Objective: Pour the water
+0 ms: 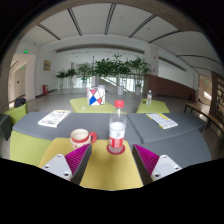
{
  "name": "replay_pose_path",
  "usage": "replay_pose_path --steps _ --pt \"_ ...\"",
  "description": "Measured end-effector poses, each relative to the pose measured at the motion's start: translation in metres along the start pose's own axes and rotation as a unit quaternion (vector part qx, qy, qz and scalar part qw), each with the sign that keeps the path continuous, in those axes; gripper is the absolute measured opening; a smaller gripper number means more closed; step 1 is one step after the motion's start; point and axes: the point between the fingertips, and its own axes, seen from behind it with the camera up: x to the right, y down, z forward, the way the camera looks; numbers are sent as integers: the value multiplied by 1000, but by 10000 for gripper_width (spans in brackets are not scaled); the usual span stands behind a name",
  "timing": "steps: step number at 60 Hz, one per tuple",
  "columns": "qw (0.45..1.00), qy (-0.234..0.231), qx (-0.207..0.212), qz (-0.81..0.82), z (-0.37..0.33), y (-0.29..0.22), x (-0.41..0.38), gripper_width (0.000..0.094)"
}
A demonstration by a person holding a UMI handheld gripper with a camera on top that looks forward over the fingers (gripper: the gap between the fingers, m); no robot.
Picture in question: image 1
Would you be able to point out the small clear water bottle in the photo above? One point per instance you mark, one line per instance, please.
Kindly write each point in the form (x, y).
(149, 99)

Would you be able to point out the white printed magazine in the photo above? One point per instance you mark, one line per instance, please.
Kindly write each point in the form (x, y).
(53, 118)

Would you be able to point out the red fire extinguisher box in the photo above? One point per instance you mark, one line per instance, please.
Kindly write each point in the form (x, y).
(45, 90)

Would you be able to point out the dark wooden bench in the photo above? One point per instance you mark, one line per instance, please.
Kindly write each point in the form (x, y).
(200, 108)

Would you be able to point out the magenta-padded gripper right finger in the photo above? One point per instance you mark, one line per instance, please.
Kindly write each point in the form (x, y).
(163, 165)

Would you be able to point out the beige wall plaque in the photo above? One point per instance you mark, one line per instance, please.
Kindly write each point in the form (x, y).
(47, 65)

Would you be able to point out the yellow upholstered seat block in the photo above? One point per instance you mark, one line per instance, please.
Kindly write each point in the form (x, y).
(106, 170)

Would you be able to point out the yellow and white booklet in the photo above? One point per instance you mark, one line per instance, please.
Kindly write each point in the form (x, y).
(162, 120)

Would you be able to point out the green exit sign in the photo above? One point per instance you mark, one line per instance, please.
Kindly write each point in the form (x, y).
(25, 51)

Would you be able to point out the clear red-capped water bottle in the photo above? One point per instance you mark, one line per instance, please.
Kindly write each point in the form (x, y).
(117, 133)

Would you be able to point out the green ottoman cube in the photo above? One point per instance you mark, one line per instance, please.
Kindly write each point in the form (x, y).
(16, 115)

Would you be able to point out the green upholstered seat block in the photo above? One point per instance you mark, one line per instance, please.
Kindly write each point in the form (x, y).
(78, 106)
(26, 146)
(159, 107)

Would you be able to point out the white red blue geometric cube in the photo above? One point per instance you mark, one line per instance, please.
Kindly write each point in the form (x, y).
(96, 96)

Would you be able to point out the red and white patterned mug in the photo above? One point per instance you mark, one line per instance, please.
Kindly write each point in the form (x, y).
(80, 137)

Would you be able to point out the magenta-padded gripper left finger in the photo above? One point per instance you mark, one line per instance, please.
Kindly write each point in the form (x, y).
(60, 165)

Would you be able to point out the dark grey ottoman cube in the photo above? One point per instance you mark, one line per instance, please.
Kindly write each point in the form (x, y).
(4, 126)

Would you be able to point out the grey upholstered seat block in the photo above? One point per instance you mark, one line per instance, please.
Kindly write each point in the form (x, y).
(93, 121)
(140, 126)
(186, 146)

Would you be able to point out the group of green potted plants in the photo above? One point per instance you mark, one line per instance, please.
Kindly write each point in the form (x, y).
(106, 68)

